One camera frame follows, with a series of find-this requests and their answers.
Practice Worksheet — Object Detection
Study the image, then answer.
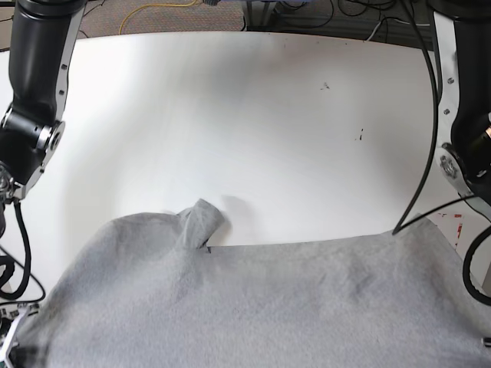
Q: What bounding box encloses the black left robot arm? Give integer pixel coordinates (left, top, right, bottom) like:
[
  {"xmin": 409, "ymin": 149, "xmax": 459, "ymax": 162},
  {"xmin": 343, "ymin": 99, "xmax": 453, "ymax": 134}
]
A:
[{"xmin": 427, "ymin": 1, "xmax": 490, "ymax": 218}]

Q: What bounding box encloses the yellow cable on floor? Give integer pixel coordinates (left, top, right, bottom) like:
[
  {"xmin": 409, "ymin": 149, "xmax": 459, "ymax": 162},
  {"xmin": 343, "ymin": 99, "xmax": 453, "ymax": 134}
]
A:
[{"xmin": 119, "ymin": 0, "xmax": 199, "ymax": 35}]

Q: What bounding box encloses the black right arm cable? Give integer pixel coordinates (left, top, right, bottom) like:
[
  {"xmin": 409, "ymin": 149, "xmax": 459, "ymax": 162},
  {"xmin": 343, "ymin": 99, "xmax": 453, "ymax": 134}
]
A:
[{"xmin": 0, "ymin": 199, "xmax": 47, "ymax": 304}]

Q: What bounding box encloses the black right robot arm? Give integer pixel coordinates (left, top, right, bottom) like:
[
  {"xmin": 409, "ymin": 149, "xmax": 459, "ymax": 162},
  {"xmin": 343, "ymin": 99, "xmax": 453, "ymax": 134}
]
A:
[{"xmin": 1, "ymin": 1, "xmax": 87, "ymax": 367}]

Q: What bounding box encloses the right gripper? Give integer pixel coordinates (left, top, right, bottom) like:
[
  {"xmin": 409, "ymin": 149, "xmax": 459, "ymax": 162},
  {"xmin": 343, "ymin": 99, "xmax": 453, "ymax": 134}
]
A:
[{"xmin": 1, "ymin": 303, "xmax": 40, "ymax": 368}]

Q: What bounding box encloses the grey T-shirt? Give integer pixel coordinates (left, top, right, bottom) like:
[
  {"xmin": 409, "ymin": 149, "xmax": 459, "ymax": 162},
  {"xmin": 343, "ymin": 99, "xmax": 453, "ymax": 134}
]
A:
[{"xmin": 12, "ymin": 201, "xmax": 490, "ymax": 367}]

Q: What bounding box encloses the red tape rectangle marking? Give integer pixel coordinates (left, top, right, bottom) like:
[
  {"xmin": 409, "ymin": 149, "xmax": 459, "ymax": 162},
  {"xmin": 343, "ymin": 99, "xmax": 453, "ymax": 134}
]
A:
[{"xmin": 435, "ymin": 212, "xmax": 464, "ymax": 248}]

